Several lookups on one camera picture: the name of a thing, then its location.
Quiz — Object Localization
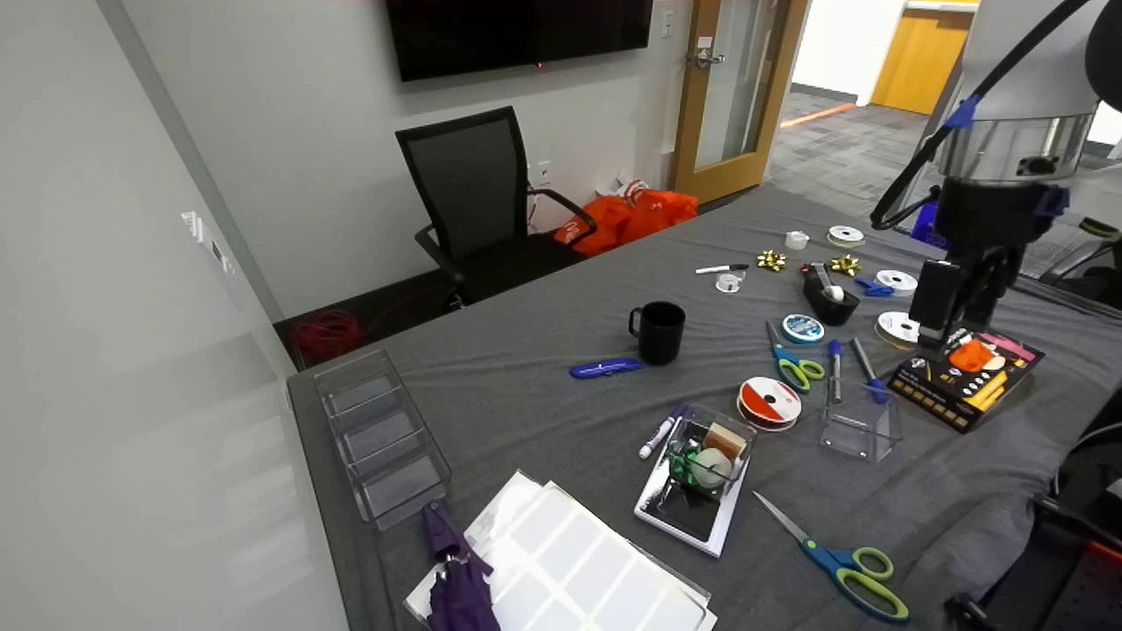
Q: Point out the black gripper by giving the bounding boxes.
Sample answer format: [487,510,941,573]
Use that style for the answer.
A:
[909,179,1071,346]

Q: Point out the black tape dispenser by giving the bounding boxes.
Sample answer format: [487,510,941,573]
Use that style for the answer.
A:
[799,263,861,328]

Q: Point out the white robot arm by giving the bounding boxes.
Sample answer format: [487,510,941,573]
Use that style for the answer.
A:
[871,0,1122,346]

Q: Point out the white ribbon spool near box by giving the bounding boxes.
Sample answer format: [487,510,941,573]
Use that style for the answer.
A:
[878,313,920,346]

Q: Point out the black box with orange print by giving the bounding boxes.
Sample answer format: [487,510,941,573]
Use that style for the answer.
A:
[891,330,1042,430]

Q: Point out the clear acrylic box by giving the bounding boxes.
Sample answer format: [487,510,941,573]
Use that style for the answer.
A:
[820,396,903,463]

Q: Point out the white ribbon spool with blue bow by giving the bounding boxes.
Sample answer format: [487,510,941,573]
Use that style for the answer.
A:
[878,271,920,294]

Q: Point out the gold gift bow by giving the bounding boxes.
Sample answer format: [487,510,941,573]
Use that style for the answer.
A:
[827,255,863,278]
[758,249,786,275]

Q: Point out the grey blue pen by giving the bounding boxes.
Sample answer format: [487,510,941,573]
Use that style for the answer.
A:
[851,337,891,407]

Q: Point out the blue marker pen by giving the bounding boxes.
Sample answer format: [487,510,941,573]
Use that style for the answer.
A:
[827,342,847,405]

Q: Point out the orange ribbon spool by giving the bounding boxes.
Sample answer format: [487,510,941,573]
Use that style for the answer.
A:
[738,377,802,430]

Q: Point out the grey tablecloth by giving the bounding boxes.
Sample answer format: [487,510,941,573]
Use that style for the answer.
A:
[286,181,1122,631]

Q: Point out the small clear tape roll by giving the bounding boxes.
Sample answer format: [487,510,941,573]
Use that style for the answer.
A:
[717,275,746,294]

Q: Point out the black mug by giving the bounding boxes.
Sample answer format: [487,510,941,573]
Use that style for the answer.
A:
[628,302,689,365]

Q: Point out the purple white marker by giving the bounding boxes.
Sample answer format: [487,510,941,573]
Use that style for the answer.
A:
[637,405,689,461]

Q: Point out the wooden glass door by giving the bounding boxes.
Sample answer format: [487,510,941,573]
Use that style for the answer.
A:
[671,0,812,204]

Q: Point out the white tray with twine spools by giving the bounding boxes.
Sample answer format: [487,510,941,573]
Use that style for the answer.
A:
[634,417,751,557]

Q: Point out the orange bag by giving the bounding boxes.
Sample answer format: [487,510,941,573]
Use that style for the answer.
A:
[550,191,699,255]

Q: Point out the blue plastic tag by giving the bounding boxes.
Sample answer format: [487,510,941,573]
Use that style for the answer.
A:
[568,358,644,382]

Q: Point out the black office chair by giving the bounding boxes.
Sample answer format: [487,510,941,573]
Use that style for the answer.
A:
[397,107,595,305]

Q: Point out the white label sheets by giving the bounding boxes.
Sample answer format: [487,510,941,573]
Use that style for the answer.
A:
[402,465,722,631]

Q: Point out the purple cloth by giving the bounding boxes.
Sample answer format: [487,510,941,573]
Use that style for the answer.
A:
[424,502,501,631]

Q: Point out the clear plastic organizer tray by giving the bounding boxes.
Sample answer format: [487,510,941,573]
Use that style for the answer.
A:
[317,358,447,531]

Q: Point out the small green-handled scissors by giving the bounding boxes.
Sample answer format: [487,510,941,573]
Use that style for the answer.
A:
[767,328,823,393]

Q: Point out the large green-handled scissors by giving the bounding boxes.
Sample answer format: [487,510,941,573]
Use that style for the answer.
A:
[758,495,913,625]

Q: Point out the wall-mounted black television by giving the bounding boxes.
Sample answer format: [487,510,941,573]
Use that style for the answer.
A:
[385,0,653,81]

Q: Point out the red cable coil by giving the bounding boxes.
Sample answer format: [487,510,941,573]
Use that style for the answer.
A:
[293,313,371,365]

